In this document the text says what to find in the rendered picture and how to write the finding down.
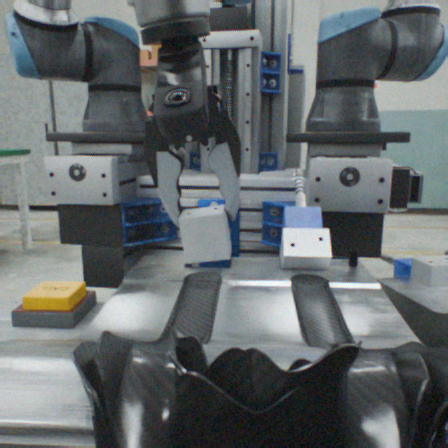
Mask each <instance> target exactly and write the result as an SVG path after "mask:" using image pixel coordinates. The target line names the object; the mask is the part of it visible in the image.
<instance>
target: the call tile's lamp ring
mask: <svg viewBox="0 0 448 448"><path fill-rule="evenodd" d="M95 292H96V291H92V290H86V293H88V294H87V295H86V296H85V297H84V298H83V299H82V300H81V301H79V302H78V303H77V304H76V305H75V306H74V307H73V308H72V309H71V310H34V309H22V308H23V303H22V304H21V305H20V306H17V307H16V308H15V309H13V310H12V311H11V312H32V313H69V314H74V312H75V311H76V310H77V309H78V308H79V307H81V306H82V305H83V304H84V303H85V302H86V301H87V300H88V299H89V298H90V297H91V296H92V295H93V294H94V293H95Z"/></svg>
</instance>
